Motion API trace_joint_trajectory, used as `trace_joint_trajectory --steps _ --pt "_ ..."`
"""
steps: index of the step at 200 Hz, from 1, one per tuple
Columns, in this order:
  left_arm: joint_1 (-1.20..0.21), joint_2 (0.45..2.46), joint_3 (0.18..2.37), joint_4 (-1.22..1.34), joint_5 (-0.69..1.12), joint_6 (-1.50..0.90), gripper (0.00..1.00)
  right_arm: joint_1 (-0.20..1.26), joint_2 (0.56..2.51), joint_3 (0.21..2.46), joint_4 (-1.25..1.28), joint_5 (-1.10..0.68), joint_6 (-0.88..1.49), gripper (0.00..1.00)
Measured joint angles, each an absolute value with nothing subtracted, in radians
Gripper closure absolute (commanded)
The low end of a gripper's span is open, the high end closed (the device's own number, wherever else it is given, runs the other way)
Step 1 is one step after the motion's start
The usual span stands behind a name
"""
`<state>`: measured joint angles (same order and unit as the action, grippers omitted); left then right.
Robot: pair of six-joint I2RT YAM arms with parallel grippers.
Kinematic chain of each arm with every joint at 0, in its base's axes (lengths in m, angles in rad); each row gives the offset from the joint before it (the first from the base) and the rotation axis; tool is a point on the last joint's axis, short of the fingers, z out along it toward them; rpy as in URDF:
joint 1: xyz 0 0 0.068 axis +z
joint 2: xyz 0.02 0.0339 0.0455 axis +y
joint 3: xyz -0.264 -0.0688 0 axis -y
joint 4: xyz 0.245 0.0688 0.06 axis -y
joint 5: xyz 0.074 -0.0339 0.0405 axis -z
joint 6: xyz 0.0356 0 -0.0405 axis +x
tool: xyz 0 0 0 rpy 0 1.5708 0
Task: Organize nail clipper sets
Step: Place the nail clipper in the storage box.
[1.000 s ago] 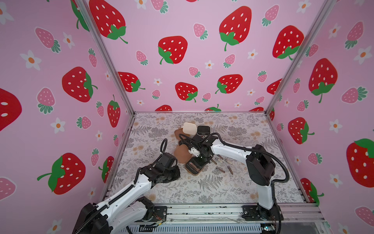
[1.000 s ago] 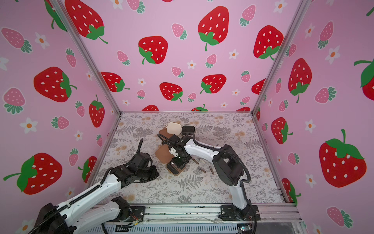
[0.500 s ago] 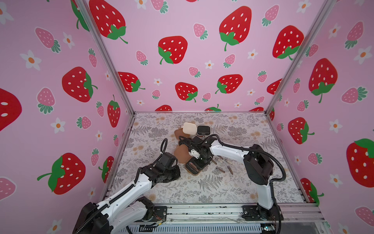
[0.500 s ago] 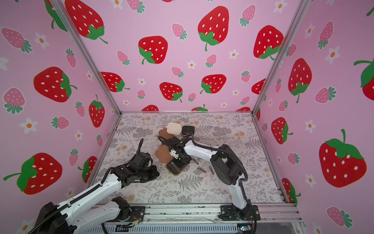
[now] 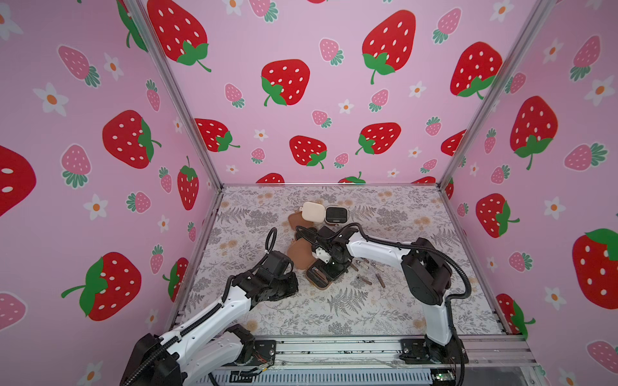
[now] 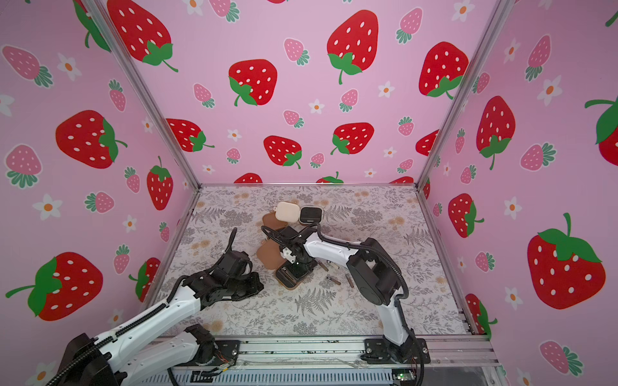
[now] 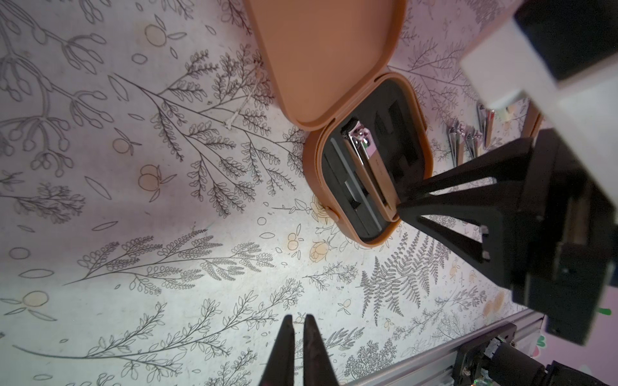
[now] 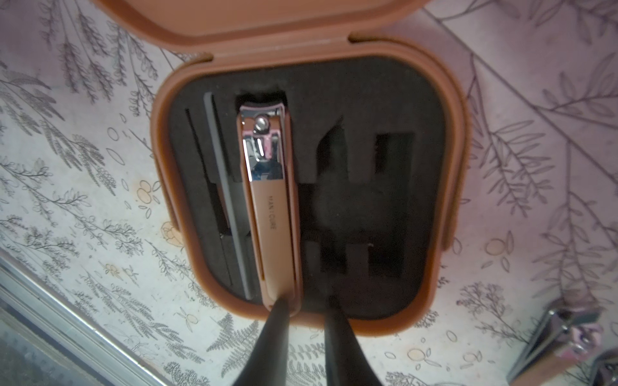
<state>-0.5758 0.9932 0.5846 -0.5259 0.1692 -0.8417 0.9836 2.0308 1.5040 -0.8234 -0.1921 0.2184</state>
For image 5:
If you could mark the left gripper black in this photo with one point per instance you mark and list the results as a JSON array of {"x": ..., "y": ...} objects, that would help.
[{"x": 293, "y": 285}]

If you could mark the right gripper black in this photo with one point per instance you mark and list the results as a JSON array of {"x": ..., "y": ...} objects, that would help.
[{"x": 333, "y": 258}]

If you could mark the black tray tan case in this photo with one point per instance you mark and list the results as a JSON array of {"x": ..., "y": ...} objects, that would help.
[{"x": 322, "y": 275}]

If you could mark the tan brown case lid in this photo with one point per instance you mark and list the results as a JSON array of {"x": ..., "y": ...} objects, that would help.
[{"x": 300, "y": 252}]

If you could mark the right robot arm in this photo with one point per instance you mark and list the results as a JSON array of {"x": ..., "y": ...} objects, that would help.
[{"x": 432, "y": 277}]

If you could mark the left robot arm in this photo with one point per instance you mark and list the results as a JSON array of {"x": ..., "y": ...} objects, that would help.
[{"x": 212, "y": 338}]

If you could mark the brown nail file tool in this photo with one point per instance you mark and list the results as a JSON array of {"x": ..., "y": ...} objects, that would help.
[{"x": 380, "y": 280}]

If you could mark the black tray cream case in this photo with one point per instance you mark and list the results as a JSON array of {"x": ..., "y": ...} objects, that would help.
[{"x": 336, "y": 215}]

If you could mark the cream case lid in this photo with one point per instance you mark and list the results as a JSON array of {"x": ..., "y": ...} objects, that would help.
[{"x": 313, "y": 212}]

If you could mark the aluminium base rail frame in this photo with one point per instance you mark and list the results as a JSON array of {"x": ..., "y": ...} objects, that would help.
[{"x": 375, "y": 360}]

